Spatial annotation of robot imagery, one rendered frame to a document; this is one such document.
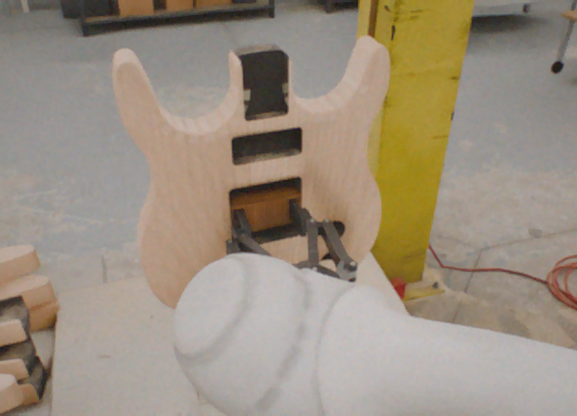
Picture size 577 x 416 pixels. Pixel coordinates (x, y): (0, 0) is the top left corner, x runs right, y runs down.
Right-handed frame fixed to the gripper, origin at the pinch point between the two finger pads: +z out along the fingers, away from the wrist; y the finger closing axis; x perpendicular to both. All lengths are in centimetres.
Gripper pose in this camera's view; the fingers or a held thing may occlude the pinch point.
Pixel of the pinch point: (268, 215)
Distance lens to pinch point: 74.8
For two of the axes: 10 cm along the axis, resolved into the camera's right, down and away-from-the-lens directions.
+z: -3.3, -5.5, 7.7
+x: 0.0, -8.1, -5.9
